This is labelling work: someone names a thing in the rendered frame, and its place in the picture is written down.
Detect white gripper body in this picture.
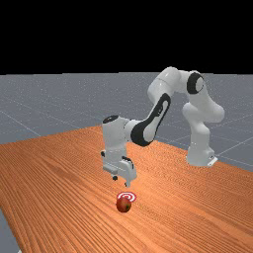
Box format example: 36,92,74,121
100,149,138,182

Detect red apple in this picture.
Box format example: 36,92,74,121
116,197,132,213

